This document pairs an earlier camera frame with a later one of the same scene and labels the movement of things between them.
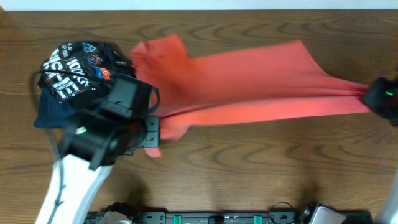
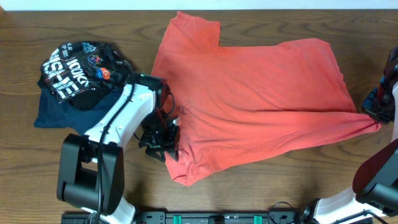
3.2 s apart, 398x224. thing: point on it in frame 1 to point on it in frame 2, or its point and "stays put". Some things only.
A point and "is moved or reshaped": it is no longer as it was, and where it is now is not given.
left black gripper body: x=150 y=134 to x=160 y=139
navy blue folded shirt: x=52 y=114 stays put
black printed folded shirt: x=97 y=59 stays put
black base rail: x=229 y=217 stays put
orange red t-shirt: x=280 y=78 is moved or reshaped
